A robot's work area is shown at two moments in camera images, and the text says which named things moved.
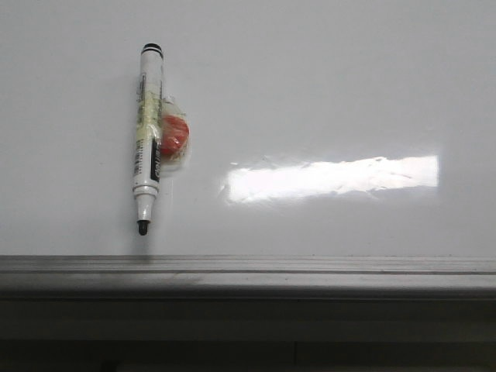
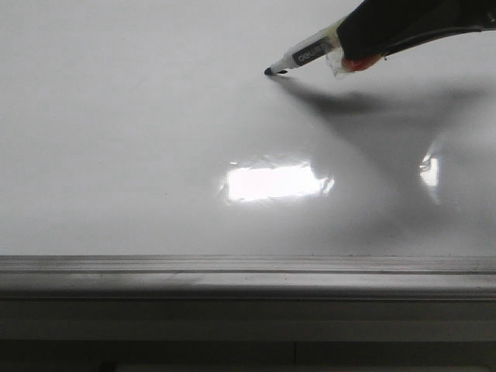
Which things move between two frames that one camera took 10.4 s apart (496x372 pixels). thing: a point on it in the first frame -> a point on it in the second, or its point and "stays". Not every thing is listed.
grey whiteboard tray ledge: x=246 y=277 stays
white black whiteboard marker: x=148 y=132 -> x=308 y=49
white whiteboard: x=318 y=128 stays
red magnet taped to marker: x=174 y=136 -> x=359 y=63
